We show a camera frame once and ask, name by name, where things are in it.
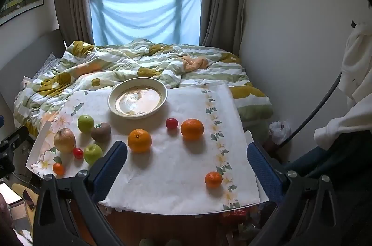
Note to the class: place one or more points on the red cherry tomato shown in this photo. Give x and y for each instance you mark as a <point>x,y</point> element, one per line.
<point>78,152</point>
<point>171,123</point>

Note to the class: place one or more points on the grey patterned pillow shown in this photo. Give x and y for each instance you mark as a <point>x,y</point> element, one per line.
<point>48,63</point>

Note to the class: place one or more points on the cream round plate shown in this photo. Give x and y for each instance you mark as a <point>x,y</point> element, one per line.
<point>138,99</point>

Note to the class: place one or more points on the small orange cherry tomato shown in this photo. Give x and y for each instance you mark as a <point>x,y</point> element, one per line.
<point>58,168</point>

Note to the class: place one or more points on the grey bed headboard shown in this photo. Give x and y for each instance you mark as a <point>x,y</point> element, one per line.
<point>29,50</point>

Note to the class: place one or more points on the small mandarin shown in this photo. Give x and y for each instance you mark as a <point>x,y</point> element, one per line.
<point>213,179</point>

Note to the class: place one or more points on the black wall hook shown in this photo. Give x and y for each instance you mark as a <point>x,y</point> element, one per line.
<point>353,24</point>

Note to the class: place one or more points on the brown kiwi with green sticker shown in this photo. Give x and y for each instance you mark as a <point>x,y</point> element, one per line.
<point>100,132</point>

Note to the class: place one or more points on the red packet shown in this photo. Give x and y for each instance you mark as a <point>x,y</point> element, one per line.
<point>235,214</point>

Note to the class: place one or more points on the person's left forearm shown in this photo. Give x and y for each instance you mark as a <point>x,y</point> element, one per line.
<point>5,222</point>

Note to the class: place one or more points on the green yellow floral blanket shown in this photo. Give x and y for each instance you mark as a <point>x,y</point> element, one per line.
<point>116,63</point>

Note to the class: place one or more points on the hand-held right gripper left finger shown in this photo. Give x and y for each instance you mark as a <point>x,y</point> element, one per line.
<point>112,169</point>

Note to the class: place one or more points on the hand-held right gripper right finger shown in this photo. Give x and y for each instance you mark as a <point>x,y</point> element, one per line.
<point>263,173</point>

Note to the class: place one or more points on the wooden stool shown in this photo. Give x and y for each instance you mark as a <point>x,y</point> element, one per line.
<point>19,190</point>

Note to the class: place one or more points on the light blue window cloth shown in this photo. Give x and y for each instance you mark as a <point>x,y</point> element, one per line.
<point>139,16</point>

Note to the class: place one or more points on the large green apple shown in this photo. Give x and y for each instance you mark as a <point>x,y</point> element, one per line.
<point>85,122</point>

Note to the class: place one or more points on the yellow apple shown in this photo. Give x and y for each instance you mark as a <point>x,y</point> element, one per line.
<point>64,140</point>

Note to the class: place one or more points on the white plastic bag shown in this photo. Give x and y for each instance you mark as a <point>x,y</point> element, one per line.
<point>279,129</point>

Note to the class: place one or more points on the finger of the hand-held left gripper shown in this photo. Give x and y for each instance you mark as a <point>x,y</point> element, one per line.
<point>16,135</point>

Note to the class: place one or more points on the white floral tablecloth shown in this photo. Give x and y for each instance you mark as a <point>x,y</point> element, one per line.
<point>174,164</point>

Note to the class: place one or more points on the white garment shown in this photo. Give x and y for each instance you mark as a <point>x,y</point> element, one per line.
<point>356,66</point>

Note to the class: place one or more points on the small green apple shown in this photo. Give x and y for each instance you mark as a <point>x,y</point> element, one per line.
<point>93,154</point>

